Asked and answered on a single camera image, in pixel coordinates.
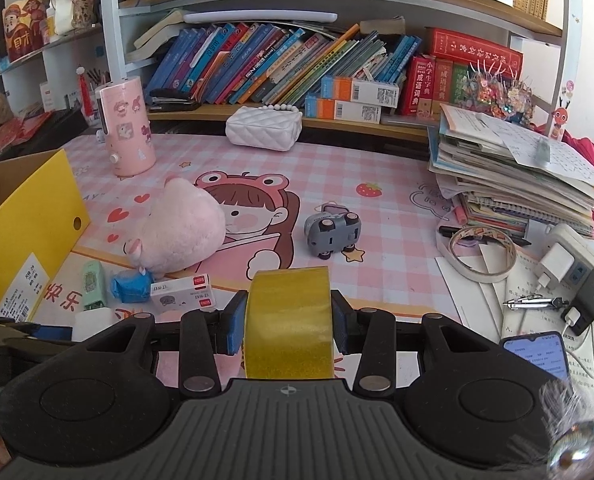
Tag pink plush pig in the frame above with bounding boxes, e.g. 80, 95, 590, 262
123, 177, 225, 276

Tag row of leaning books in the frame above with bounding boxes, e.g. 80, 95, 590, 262
144, 22, 422, 110

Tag yellow cardboard box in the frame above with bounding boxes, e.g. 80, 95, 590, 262
0, 150, 90, 321

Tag orange white box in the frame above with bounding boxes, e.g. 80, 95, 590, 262
321, 76, 400, 108
303, 96, 382, 125

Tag blue object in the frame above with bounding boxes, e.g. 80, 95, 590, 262
110, 270, 154, 304

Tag white eraser block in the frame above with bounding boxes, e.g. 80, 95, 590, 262
71, 308, 119, 342

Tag smartphone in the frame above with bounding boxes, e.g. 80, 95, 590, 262
500, 330, 570, 382

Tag gold tape roll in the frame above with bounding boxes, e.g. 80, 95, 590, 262
243, 266, 334, 380

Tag white charger plug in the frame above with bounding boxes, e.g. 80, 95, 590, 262
534, 243, 575, 289

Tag small white red box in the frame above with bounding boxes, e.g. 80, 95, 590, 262
151, 274, 217, 312

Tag pink checkered desk mat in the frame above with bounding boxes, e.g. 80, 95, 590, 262
34, 134, 458, 325

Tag metal nail clipper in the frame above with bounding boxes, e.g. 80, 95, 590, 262
503, 294, 570, 311

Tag fortune god decoration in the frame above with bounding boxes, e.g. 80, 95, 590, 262
2, 0, 46, 63

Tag orange white box upper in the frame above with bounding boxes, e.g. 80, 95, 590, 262
321, 76, 400, 108

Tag white bookshelf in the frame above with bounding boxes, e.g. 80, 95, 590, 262
100, 0, 582, 113

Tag grey toy car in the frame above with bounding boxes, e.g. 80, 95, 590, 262
303, 203, 362, 260

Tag white power strip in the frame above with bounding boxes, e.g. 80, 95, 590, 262
539, 223, 594, 334

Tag red tassel ornament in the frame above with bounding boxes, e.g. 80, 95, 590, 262
76, 66, 94, 118

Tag white quilted purse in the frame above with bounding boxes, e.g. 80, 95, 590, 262
225, 104, 303, 152

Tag orange white box lower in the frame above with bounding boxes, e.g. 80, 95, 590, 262
303, 96, 382, 125

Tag red dictionary books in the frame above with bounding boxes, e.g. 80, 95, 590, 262
398, 27, 523, 120

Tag stack of papers and notebooks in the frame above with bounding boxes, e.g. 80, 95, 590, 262
428, 103, 594, 237

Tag white tape ring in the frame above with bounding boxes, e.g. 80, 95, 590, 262
435, 224, 519, 284

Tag pink cylindrical cup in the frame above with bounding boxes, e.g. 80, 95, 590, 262
95, 76, 156, 178

